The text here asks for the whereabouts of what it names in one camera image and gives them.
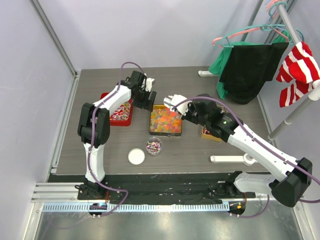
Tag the small gold lollipop tin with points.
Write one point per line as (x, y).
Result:
(205, 134)

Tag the teal clothes hanger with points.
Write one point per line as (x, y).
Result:
(280, 29)

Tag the gold gummy tin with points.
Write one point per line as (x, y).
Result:
(165, 123)

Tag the aluminium frame rail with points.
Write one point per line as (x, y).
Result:
(62, 197)

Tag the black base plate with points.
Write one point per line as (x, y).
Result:
(164, 189)

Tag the green hanging garment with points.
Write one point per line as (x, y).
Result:
(220, 62)

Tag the red candy tin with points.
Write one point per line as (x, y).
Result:
(122, 116)

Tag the white clothes rack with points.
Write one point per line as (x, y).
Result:
(249, 71)

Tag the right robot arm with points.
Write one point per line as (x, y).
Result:
(288, 177)

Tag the pink clothes hanger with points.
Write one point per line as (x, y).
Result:
(273, 11)

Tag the silver metal scoop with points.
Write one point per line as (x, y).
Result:
(168, 101)

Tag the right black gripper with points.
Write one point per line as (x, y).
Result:
(187, 116)

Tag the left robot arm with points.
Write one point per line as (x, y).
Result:
(94, 127)

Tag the clear round jar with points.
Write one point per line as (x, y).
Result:
(154, 146)

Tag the red white striped sock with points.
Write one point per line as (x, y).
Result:
(301, 70)

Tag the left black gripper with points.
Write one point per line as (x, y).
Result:
(147, 104)

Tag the black hanging cloth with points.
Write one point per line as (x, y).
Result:
(252, 70)

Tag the white round lid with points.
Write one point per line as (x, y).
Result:
(136, 156)

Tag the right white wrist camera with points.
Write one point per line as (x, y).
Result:
(179, 104)

